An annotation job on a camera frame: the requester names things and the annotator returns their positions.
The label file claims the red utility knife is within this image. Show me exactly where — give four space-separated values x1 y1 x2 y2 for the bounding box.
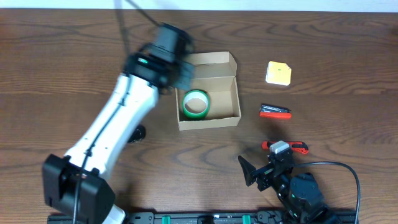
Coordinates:
261 141 309 154

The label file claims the green tape roll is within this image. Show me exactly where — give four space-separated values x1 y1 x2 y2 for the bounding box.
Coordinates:
182 90 210 120

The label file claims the red black stapler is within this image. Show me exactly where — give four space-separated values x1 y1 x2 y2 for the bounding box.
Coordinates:
259 104 292 119

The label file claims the yellow sticky note pad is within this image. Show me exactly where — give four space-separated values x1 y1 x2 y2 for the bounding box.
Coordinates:
266 61 292 86

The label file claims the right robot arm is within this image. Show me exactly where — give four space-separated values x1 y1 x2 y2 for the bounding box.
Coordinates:
238 149 341 223

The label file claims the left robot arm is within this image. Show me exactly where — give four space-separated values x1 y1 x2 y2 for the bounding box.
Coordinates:
42 24 193 223

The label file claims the open cardboard box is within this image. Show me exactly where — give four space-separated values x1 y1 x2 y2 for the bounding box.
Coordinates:
175 52 241 131

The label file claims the black mounting rail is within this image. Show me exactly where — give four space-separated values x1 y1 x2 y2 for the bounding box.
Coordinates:
47 210 359 224

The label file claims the right black cable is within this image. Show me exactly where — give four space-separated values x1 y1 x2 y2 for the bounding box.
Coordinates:
292 161 361 224

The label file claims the black cable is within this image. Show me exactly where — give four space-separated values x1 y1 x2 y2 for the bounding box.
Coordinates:
71 0 162 224
292 161 361 224

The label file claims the left black cable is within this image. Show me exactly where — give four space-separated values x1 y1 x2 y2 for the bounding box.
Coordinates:
71 0 162 224

